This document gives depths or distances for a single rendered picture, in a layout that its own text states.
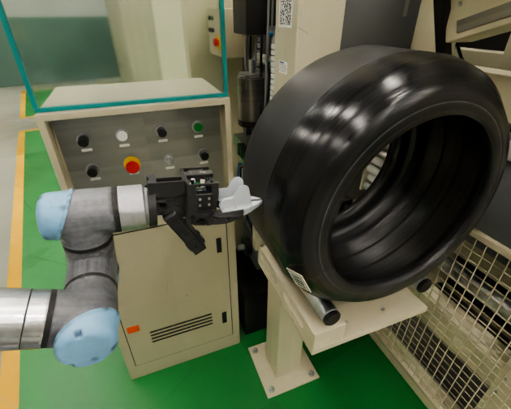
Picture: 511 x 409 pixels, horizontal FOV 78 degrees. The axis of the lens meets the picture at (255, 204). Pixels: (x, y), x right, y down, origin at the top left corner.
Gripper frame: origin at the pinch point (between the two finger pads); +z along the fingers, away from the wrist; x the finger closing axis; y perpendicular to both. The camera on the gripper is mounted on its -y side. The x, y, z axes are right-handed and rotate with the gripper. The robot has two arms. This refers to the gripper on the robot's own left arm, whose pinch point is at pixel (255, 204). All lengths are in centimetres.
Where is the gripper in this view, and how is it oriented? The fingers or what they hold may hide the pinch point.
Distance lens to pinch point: 61.4
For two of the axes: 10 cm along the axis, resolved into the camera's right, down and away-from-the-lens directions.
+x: -3.6, -4.9, 7.9
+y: 0.9, -8.7, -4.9
